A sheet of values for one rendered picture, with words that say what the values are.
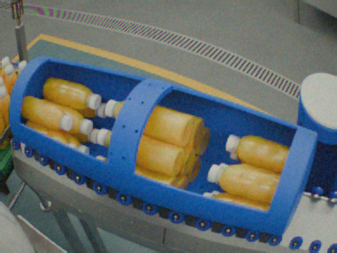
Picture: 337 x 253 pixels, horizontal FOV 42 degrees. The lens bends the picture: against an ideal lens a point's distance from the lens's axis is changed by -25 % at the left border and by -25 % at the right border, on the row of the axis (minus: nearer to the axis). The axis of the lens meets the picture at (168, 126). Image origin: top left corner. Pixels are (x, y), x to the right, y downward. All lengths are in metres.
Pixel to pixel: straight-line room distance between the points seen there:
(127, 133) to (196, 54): 2.18
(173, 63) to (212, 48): 0.29
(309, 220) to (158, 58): 2.19
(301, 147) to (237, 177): 0.18
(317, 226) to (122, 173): 0.59
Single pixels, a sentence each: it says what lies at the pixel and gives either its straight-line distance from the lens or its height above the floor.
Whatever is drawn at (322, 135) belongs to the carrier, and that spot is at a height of 0.99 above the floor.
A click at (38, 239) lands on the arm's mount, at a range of 1.28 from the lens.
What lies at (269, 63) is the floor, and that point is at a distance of 3.37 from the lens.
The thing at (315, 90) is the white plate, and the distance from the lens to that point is 1.63.
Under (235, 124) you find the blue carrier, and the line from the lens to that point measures 1.40.
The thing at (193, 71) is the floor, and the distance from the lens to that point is 3.24.
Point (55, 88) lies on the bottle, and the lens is 1.50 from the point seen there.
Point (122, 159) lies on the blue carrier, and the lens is 1.24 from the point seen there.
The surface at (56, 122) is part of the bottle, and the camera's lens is 1.41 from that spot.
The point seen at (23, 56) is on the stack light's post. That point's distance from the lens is 2.11.
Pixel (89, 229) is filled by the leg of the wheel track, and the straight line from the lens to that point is 2.15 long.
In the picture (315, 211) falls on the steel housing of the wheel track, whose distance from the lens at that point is 1.43.
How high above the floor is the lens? 2.08
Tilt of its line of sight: 45 degrees down
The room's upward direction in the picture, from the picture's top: 5 degrees counter-clockwise
